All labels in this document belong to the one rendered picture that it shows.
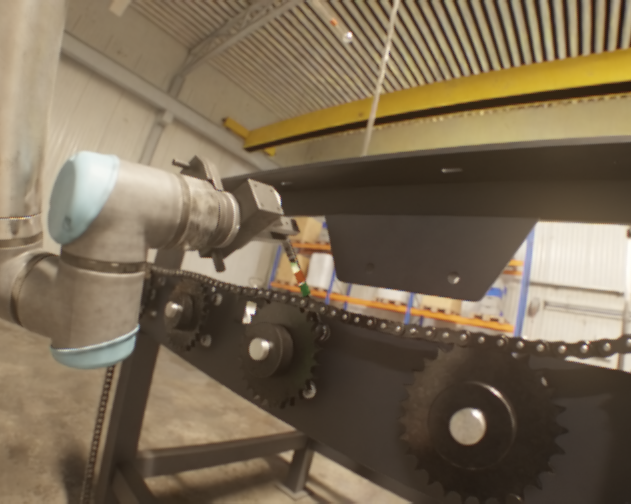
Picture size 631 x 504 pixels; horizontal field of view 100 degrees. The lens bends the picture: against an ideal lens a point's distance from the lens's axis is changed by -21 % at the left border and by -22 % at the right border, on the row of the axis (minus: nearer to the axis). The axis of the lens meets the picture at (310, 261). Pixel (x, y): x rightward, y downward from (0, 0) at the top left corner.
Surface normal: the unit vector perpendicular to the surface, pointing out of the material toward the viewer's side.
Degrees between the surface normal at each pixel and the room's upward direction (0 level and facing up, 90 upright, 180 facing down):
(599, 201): 90
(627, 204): 90
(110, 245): 102
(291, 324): 90
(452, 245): 90
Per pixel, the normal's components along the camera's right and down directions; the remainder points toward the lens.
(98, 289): 0.48, 0.24
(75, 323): 0.09, 0.15
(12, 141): 0.81, 0.36
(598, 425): -0.62, -0.26
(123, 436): 0.74, 0.08
